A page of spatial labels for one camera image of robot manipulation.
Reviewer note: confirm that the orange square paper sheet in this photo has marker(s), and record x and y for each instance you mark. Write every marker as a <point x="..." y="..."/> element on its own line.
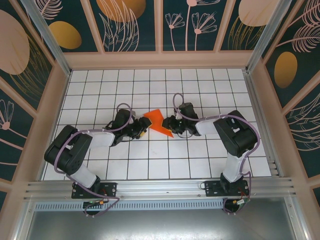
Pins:
<point x="156" y="120"/>

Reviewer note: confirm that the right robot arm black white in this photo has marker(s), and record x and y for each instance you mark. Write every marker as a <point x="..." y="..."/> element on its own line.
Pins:
<point x="235" y="135"/>

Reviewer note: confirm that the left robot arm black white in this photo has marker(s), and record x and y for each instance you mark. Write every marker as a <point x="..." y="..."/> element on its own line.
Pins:
<point x="67" y="150"/>

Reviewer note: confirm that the grey metal sheet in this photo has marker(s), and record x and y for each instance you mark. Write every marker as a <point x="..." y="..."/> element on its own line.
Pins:
<point x="160" y="225"/>

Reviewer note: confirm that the small electronics board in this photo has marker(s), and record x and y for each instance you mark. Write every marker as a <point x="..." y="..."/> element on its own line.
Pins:
<point x="240" y="202"/>
<point x="96" y="203"/>

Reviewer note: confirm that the long aluminium mounting rail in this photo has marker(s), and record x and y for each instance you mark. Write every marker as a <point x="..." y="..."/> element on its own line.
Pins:
<point x="160" y="187"/>

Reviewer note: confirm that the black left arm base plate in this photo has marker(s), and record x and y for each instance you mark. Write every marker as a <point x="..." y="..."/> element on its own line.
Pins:
<point x="110" y="188"/>

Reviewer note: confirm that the aluminium side rail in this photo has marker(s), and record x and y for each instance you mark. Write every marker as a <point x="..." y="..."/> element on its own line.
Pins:
<point x="256" y="100"/>

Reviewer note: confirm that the wall panel with pink flowers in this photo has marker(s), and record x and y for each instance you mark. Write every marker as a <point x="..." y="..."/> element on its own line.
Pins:
<point x="180" y="37"/>

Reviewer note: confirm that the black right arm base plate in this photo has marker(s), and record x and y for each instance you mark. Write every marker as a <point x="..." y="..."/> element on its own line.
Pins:
<point x="212" y="188"/>

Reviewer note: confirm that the wall panel with orange oval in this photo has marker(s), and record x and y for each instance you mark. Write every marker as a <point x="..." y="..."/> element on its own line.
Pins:
<point x="65" y="35"/>

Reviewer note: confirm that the wall panel orange circle feather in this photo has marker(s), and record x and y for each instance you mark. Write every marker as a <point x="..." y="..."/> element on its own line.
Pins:
<point x="120" y="12"/>

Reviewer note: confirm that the wall panel orange oval feathers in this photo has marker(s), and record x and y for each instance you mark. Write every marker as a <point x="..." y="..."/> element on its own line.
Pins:
<point x="286" y="70"/>

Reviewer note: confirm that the aluminium corner post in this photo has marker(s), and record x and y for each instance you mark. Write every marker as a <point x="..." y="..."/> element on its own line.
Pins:
<point x="48" y="32"/>
<point x="297" y="220"/>
<point x="23" y="225"/>
<point x="266" y="32"/>

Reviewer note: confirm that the wall panel single pink flower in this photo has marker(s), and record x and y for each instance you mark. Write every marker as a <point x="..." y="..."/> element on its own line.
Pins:
<point x="12" y="140"/>

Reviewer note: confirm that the wall panel pink circle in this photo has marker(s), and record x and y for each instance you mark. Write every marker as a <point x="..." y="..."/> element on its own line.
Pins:
<point x="252" y="12"/>

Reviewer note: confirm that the wall panel pink feather lines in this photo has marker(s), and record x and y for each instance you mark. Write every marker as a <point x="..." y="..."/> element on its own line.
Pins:
<point x="305" y="130"/>

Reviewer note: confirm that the wall panel large pink disc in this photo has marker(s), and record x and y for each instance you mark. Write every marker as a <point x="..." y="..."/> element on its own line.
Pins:
<point x="15" y="50"/>

